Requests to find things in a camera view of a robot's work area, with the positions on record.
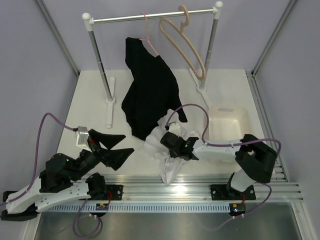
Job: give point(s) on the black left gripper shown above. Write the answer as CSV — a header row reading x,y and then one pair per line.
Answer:
x,y
114,158

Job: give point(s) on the white t shirt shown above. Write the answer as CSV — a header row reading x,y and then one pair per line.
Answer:
x,y
168,167

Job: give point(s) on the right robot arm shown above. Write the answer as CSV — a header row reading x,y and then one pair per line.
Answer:
x,y
255,158

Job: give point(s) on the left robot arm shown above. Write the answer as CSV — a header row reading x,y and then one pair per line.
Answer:
x,y
59,182

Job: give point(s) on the black t shirt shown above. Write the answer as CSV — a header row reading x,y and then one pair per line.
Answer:
x,y
153,91

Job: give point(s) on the white plastic bin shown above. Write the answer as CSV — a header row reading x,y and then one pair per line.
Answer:
x,y
228,122

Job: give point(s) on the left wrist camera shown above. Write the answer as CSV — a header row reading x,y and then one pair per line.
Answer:
x,y
82,135

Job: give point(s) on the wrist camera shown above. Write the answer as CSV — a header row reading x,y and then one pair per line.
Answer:
x,y
82,135
173,127

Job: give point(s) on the aluminium rail base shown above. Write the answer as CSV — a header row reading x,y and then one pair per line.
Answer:
x,y
193,183

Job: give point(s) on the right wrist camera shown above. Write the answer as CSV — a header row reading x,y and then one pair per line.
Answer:
x,y
173,127

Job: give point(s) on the white slotted cable duct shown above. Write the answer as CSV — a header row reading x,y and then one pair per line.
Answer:
x,y
139,207

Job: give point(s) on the pink wire hanger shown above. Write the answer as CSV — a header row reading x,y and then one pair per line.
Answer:
x,y
147,34

